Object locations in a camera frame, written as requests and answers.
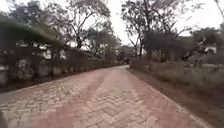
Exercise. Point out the dirt verge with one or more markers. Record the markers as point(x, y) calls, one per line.
point(186, 100)

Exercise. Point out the group of trees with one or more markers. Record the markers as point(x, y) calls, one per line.
point(83, 30)
point(150, 30)

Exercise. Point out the red brick path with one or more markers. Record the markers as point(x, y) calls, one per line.
point(110, 100)

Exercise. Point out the dark dirt strip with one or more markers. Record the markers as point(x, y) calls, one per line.
point(20, 86)

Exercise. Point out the overgrown hedge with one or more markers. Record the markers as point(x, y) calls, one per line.
point(173, 71)

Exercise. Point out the trimmed hedge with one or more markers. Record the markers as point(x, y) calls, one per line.
point(66, 68)

